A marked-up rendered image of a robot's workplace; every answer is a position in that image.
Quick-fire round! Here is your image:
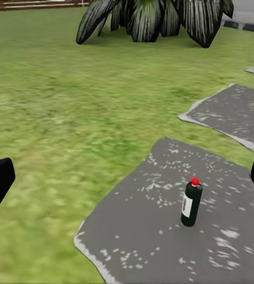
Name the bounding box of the pesticide atomizer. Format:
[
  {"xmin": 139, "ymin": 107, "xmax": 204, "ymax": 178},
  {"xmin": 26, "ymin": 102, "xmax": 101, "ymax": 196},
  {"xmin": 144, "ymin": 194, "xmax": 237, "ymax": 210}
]
[{"xmin": 181, "ymin": 177, "xmax": 202, "ymax": 226}]

